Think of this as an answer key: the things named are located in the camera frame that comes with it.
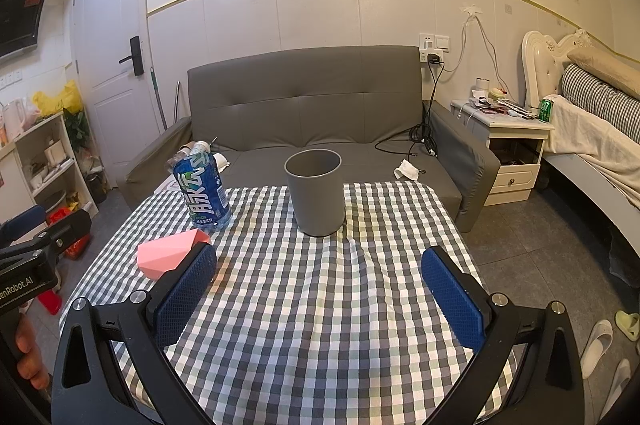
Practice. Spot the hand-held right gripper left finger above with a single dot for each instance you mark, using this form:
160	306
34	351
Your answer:
181	289

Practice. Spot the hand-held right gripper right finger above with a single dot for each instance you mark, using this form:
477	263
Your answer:
454	296

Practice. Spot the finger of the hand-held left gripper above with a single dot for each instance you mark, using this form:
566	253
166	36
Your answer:
59	227

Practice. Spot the grey cup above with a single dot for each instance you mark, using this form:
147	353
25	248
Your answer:
317	192

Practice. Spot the person's left hand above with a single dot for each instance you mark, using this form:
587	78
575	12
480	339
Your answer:
31	355

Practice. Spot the red packet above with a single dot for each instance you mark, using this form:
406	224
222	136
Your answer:
75	245

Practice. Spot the pink faceted box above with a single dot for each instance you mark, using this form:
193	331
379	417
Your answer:
167	253

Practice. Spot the white storage shelf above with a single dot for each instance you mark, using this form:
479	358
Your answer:
47	165

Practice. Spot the blue drink bottle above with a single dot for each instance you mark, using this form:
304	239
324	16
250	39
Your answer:
202	194

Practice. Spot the yellow plastic bag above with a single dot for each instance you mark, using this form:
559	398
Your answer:
57	99

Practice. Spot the checkered tablecloth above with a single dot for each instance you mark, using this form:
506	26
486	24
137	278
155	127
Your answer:
320	305

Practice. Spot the white crumpled tissue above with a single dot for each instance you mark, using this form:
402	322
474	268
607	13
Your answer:
407	170

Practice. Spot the white slipper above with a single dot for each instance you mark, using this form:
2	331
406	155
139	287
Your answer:
616	389
596	349

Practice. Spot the white nightstand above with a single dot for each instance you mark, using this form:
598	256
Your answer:
510	150

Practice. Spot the white door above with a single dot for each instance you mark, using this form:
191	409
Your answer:
107	60

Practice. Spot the light green slipper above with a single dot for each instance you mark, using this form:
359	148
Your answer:
628	324

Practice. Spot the cream blanket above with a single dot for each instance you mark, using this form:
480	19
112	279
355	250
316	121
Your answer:
585	140

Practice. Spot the green drink can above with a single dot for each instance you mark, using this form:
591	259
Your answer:
545	110

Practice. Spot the black range hood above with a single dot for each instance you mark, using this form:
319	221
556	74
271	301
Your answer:
20	17

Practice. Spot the grey sofa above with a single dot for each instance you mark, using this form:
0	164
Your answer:
320	115

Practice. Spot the black charger plug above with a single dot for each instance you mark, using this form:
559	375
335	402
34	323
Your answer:
433	58

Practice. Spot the checkered pillow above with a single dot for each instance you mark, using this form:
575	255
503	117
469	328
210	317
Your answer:
600	97

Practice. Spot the white bed headboard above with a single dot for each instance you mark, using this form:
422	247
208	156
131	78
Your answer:
542	60

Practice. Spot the beige pillow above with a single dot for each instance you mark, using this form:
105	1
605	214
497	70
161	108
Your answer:
607	67

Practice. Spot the white wall socket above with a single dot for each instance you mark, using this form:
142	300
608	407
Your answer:
434	41

